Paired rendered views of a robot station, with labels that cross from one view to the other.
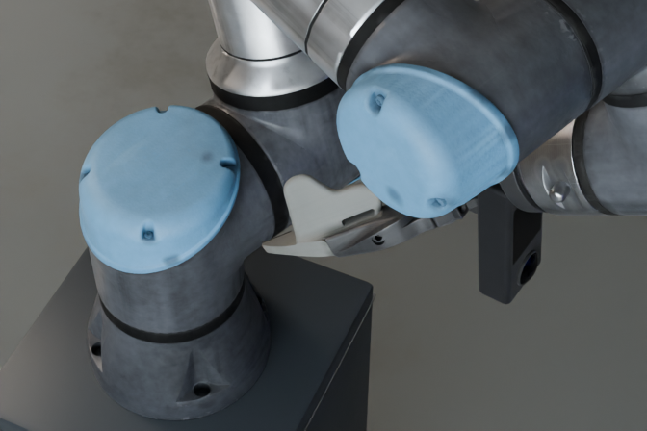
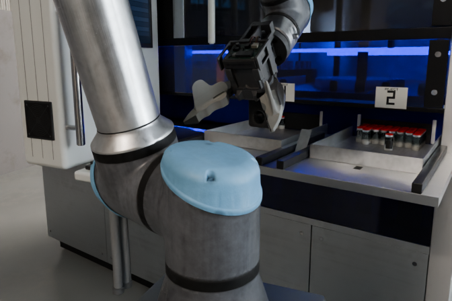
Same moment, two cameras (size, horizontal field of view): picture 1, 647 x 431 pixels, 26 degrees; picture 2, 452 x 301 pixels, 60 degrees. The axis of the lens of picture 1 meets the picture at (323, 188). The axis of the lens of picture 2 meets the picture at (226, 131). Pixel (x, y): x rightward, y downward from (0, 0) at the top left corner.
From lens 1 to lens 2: 1.08 m
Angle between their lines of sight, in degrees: 83
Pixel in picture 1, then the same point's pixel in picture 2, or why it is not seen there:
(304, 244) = (280, 111)
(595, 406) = not seen: outside the picture
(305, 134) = not seen: hidden behind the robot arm
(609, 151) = (296, 14)
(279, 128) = not seen: hidden behind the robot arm
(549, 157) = (289, 26)
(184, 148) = (201, 147)
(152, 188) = (229, 155)
